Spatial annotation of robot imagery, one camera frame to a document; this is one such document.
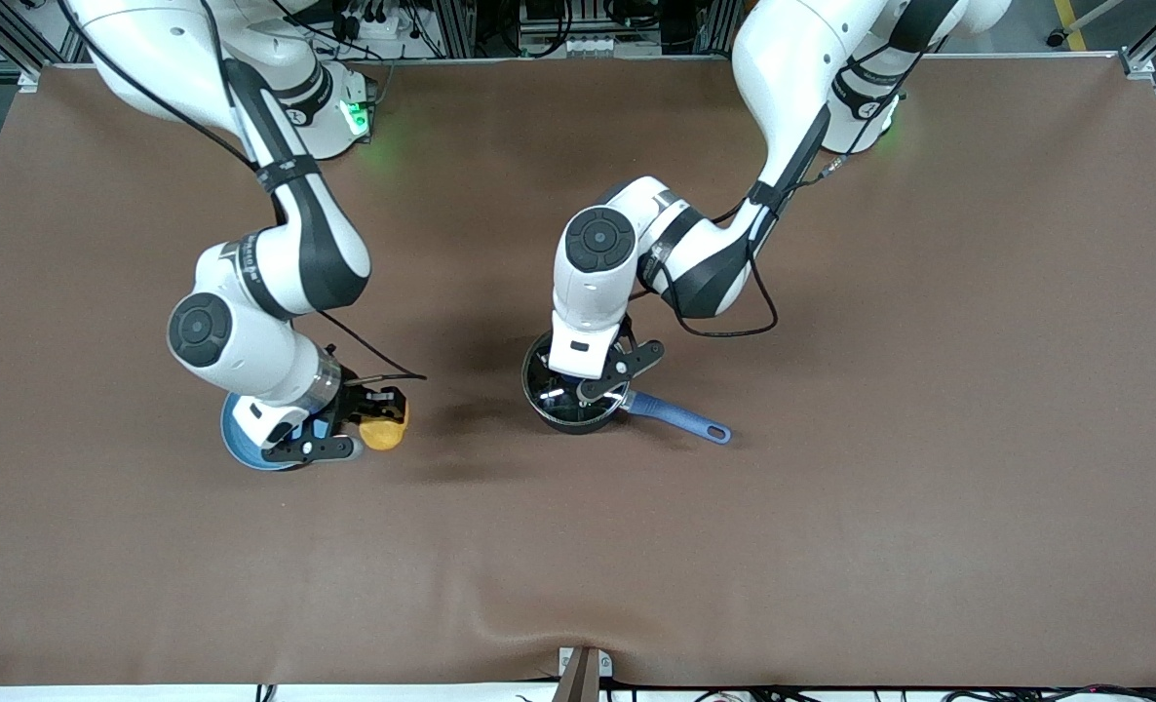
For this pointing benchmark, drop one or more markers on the glass lid blue knob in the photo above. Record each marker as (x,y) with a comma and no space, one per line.
(539,375)

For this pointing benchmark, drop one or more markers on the yellow potato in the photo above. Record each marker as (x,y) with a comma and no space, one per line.
(383,434)

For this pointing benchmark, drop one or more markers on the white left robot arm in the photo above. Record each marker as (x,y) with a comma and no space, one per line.
(593,283)

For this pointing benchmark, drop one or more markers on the brown table cover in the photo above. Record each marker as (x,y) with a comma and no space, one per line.
(578,546)

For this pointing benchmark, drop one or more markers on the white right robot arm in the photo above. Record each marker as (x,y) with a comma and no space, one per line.
(247,341)

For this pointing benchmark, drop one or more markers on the blue plate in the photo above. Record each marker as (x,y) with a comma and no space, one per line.
(242,444)

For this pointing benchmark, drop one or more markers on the white power strip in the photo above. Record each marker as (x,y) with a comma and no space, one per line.
(597,45)

